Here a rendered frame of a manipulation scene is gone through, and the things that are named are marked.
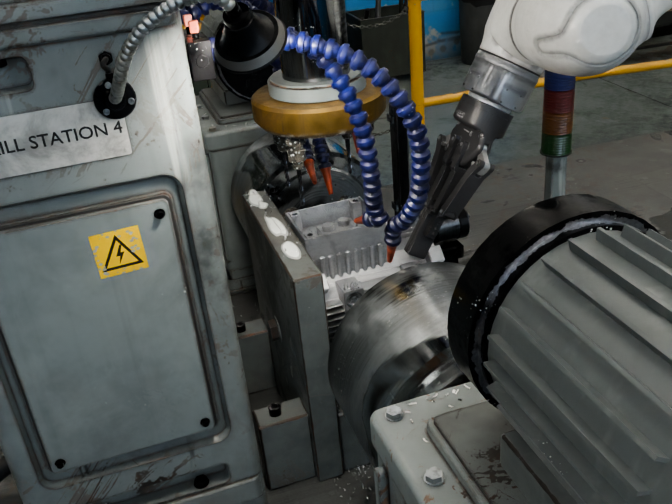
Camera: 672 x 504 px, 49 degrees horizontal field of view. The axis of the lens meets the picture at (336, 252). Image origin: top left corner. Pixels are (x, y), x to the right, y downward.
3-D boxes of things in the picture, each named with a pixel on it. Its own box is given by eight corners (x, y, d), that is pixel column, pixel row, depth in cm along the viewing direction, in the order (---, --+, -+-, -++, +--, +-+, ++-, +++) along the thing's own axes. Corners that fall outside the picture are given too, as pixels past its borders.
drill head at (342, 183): (272, 320, 127) (251, 186, 115) (225, 226, 162) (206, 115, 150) (406, 286, 133) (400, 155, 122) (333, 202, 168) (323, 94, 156)
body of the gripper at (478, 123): (453, 85, 103) (424, 146, 106) (483, 101, 96) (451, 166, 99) (494, 103, 106) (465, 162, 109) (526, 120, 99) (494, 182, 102)
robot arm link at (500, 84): (500, 57, 94) (479, 101, 95) (552, 83, 98) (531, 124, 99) (466, 44, 101) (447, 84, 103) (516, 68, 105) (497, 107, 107)
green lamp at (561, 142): (551, 159, 150) (552, 138, 147) (534, 150, 155) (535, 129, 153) (577, 153, 151) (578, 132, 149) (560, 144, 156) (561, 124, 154)
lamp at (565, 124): (552, 138, 147) (553, 116, 145) (535, 129, 153) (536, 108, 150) (578, 132, 149) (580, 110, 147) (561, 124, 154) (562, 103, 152)
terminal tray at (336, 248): (310, 286, 105) (304, 241, 102) (289, 254, 114) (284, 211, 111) (388, 266, 108) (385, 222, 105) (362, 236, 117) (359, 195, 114)
